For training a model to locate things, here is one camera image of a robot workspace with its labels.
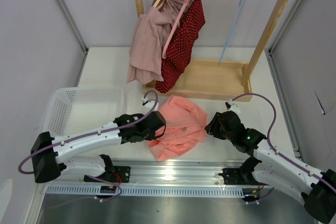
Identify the salmon pink skirt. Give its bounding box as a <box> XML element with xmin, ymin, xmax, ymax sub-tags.
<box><xmin>147</xmin><ymin>95</ymin><xmax>207</xmax><ymax>162</ymax></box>

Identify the light blue plastic hanger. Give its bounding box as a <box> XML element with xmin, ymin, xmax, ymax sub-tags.
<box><xmin>218</xmin><ymin>0</ymin><xmax>246</xmax><ymax>65</ymax></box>

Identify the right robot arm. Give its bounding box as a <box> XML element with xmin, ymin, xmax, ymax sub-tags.
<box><xmin>205</xmin><ymin>111</ymin><xmax>335</xmax><ymax>223</ymax></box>

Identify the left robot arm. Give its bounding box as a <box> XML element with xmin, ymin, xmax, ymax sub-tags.
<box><xmin>30</xmin><ymin>111</ymin><xmax>166</xmax><ymax>184</ymax></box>

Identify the pink plastic hanger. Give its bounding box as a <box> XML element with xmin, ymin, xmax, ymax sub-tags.
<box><xmin>162</xmin><ymin>0</ymin><xmax>191</xmax><ymax>59</ymax></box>

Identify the wooden clothes rack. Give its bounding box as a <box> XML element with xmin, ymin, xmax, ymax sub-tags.
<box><xmin>135</xmin><ymin>0</ymin><xmax>288</xmax><ymax>102</ymax></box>

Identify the red polka dot garment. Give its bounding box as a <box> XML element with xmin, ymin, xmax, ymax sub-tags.
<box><xmin>155</xmin><ymin>0</ymin><xmax>205</xmax><ymax>94</ymax></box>

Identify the white plastic basket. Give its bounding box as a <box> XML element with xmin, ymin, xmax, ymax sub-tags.
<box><xmin>42</xmin><ymin>86</ymin><xmax>125</xmax><ymax>137</ymax></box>

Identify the dusty pink dress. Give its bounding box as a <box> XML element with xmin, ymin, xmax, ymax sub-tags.
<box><xmin>127</xmin><ymin>0</ymin><xmax>184</xmax><ymax>84</ymax></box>

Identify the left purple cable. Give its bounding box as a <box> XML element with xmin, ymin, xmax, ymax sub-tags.
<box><xmin>18</xmin><ymin>90</ymin><xmax>160</xmax><ymax>175</ymax></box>

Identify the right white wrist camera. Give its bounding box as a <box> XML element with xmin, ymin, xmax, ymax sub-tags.
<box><xmin>225</xmin><ymin>99</ymin><xmax>241</xmax><ymax>115</ymax></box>

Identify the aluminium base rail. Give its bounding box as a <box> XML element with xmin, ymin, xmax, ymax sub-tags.
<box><xmin>36</xmin><ymin>161</ymin><xmax>263</xmax><ymax>185</ymax></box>

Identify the white slotted cable duct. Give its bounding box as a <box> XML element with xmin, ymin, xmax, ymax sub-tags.
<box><xmin>46</xmin><ymin>184</ymin><xmax>257</xmax><ymax>198</ymax></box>

